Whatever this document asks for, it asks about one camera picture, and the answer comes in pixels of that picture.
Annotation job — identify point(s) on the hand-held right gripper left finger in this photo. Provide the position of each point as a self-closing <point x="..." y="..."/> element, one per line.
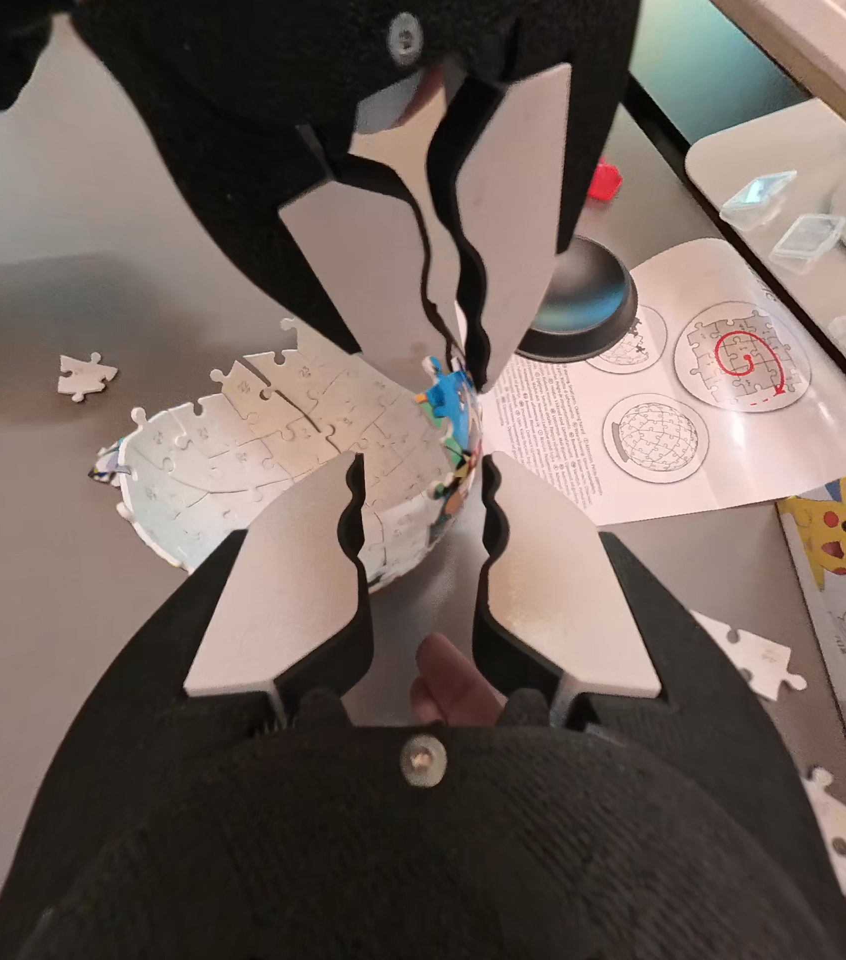
<point x="280" y="600"/>

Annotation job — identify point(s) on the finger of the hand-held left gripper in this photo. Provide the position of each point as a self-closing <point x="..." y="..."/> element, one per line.
<point x="363" y="262"/>
<point x="520" y="187"/>

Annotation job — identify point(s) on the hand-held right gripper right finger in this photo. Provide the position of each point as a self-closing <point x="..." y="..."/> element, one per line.
<point x="558" y="600"/>

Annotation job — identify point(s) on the partly built puzzle ball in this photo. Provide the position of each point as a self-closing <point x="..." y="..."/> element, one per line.
<point x="280" y="435"/>

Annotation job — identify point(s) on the black round ball stand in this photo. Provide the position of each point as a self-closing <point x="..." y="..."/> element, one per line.
<point x="588" y="300"/>

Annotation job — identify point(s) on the white loose puzzle piece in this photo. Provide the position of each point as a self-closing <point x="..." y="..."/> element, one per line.
<point x="753" y="652"/>
<point x="835" y="825"/>
<point x="85" y="375"/>

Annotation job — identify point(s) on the blue puzzle box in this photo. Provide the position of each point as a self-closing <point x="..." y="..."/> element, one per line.
<point x="843" y="585"/>

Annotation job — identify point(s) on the person's right hand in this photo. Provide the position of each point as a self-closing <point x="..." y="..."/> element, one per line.
<point x="453" y="690"/>

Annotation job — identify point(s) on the small red plastic block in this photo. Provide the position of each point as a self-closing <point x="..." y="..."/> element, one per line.
<point x="604" y="180"/>

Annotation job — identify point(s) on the white folded instruction leaflet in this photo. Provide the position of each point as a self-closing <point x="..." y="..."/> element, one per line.
<point x="768" y="450"/>

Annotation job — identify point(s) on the white plastic tray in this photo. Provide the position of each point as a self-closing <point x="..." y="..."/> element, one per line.
<point x="768" y="300"/>

